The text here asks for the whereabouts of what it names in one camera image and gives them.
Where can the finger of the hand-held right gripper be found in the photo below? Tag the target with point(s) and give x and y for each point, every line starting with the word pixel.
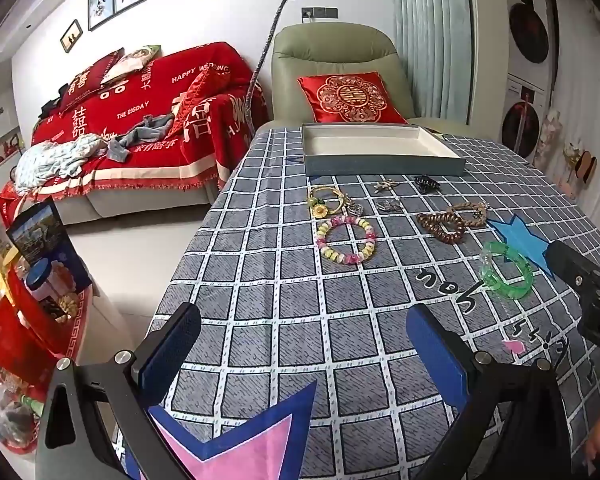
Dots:
pixel 567 262

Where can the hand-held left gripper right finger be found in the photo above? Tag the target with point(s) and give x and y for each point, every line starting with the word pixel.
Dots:
pixel 437 355

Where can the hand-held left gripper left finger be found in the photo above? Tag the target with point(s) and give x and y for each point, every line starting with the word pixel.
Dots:
pixel 172 345

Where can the green translucent bangle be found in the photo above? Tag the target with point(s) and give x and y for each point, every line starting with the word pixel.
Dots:
pixel 495 282

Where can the silver rhinestone brooch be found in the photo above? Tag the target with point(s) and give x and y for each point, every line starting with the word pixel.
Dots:
pixel 388 204

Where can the grey jewelry tray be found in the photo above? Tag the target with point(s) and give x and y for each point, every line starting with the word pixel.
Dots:
pixel 380 166

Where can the gold bangle with flower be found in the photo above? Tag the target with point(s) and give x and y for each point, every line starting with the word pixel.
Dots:
pixel 314 195

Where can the pink flower decoration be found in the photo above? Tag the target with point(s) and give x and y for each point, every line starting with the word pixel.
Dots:
pixel 555 150

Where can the grey checked tablecloth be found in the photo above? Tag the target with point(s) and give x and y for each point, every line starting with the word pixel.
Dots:
pixel 280 285

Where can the jar with blue lid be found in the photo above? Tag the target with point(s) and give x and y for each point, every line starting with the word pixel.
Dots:
pixel 47 285

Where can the grey sofa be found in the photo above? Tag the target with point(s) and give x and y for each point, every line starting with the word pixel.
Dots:
pixel 140 205

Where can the white washing machine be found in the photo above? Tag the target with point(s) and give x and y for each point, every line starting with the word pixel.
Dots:
pixel 522 125

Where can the red gift box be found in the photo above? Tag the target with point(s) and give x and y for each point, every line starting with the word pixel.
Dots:
pixel 15 345

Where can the black claw hair clip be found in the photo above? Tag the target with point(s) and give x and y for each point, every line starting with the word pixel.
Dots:
pixel 425 184

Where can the blue printed box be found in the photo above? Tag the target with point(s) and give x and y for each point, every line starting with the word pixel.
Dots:
pixel 40 232

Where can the grey clothes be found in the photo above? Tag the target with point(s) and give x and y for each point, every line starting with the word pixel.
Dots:
pixel 145 132

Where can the light blue white cloth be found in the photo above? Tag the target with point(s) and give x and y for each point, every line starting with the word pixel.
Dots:
pixel 55 162

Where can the white stacked dryer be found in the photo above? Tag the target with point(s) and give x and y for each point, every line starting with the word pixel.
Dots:
pixel 530 35

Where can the red fringed cushion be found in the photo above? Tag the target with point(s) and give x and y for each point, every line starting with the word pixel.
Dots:
pixel 197 95

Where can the red covered sofa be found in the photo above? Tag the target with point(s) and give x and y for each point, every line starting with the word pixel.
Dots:
pixel 145 90

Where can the light blue curtain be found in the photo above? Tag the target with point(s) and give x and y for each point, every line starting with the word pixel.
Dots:
pixel 430 35

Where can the dark cloth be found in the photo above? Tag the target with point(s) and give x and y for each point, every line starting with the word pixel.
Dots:
pixel 51 106

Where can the red gold embroidered cushion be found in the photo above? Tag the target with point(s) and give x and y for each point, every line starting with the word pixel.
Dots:
pixel 350 97

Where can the red square pillow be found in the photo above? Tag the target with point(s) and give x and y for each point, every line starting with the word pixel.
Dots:
pixel 92 75

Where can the white and green printed pillow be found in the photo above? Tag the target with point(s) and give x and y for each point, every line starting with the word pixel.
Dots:
pixel 130 62

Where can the flexible gooseneck holder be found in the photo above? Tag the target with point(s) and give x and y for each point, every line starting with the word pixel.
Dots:
pixel 267 45

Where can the green-grey leather armchair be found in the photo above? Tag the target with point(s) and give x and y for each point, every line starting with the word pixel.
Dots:
pixel 325 45

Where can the black framed portrait photo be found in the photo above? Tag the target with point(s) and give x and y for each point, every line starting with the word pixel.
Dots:
pixel 101 5

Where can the small black picture frame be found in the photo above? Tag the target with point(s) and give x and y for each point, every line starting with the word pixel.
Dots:
pixel 71 35

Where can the wall outlet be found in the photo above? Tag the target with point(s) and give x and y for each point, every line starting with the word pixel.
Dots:
pixel 320 12

